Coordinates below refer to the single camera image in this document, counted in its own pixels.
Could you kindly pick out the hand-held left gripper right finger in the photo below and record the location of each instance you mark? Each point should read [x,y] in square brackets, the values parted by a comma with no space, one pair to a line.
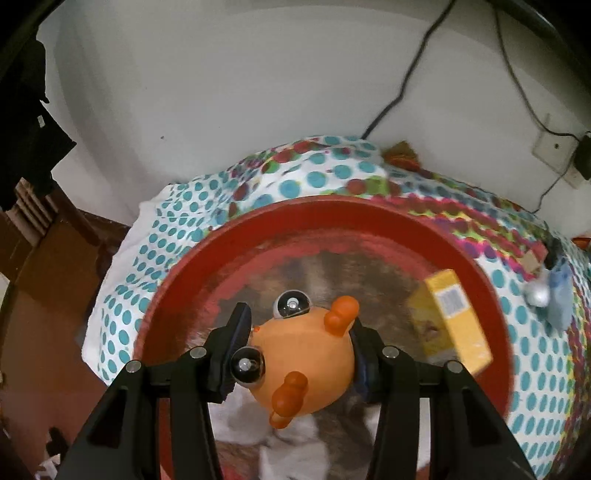
[362,371]

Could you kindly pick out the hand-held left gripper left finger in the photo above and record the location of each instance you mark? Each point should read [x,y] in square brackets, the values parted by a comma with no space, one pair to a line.
[240,323]

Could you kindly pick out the orange rubber toy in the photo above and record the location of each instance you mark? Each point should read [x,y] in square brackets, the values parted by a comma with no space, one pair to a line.
[304,355]

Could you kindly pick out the yellow cardboard box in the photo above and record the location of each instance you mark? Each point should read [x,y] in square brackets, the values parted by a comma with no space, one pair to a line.
[466,332]

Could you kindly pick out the white sock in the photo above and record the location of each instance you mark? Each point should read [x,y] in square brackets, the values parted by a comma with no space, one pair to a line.
[286,454]

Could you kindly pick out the red round basin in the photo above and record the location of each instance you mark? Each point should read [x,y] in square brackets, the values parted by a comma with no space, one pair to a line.
[323,221]

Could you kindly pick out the polka dot tablecloth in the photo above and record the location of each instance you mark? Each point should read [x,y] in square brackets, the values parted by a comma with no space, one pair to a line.
[300,175]

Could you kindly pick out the grey rounded toy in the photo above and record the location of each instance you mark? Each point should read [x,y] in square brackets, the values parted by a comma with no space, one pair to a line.
[535,293]

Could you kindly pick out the red candy wrapper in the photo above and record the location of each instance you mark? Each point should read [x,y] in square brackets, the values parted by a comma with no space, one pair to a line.
[401,156]

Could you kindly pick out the black plastic bag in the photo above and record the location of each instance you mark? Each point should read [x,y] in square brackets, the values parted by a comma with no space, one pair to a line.
[556,249]

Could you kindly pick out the brown radiator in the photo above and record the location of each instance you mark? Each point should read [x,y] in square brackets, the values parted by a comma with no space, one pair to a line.
[32,203]

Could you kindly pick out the dark puffer jacket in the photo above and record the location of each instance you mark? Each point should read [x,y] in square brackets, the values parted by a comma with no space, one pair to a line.
[27,129]

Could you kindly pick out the black charger adapter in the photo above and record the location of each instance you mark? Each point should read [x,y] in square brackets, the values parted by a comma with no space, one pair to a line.
[584,157]

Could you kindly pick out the white wall socket plate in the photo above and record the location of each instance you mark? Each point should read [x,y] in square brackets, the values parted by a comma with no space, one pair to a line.
[575,177]
[551,150]

